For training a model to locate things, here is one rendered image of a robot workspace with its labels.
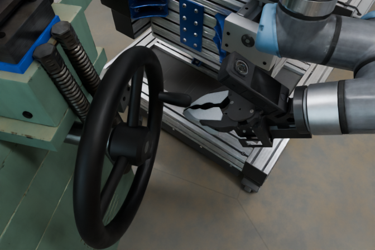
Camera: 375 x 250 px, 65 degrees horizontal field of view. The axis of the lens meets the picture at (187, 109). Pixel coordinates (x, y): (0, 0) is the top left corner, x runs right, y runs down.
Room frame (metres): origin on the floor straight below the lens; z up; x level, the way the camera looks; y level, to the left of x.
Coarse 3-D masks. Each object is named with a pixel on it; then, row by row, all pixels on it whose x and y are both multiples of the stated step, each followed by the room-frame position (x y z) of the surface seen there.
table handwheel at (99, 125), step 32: (128, 64) 0.24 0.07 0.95; (160, 64) 0.34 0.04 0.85; (96, 96) 0.19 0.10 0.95; (96, 128) 0.16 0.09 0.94; (128, 128) 0.22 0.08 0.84; (160, 128) 0.30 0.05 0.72; (96, 160) 0.13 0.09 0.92; (128, 160) 0.18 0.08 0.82; (96, 192) 0.11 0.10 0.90; (128, 192) 0.18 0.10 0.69; (96, 224) 0.09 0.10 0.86; (128, 224) 0.12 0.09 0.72
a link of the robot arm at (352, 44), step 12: (372, 12) 0.37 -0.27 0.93; (348, 24) 0.33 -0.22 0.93; (360, 24) 0.33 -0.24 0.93; (372, 24) 0.33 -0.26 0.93; (348, 36) 0.32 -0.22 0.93; (360, 36) 0.32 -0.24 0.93; (372, 36) 0.31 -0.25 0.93; (336, 48) 0.31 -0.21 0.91; (348, 48) 0.31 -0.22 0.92; (360, 48) 0.30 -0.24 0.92; (372, 48) 0.30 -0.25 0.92; (336, 60) 0.30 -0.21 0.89; (348, 60) 0.30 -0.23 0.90; (360, 60) 0.29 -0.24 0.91; (372, 60) 0.28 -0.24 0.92
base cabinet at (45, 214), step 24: (48, 168) 0.23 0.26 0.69; (72, 168) 0.27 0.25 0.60; (48, 192) 0.20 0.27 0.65; (72, 192) 0.23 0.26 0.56; (120, 192) 0.36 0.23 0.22; (24, 216) 0.15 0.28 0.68; (48, 216) 0.17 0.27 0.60; (72, 216) 0.20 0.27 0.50; (0, 240) 0.10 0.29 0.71; (24, 240) 0.12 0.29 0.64; (48, 240) 0.13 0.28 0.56; (72, 240) 0.16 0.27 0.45
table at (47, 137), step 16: (64, 0) 0.45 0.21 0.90; (80, 0) 0.49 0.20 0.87; (96, 48) 0.36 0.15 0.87; (96, 64) 0.32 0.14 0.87; (0, 128) 0.20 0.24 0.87; (16, 128) 0.20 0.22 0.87; (32, 128) 0.20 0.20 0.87; (48, 128) 0.20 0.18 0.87; (64, 128) 0.21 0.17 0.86; (32, 144) 0.19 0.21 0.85; (48, 144) 0.19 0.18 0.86
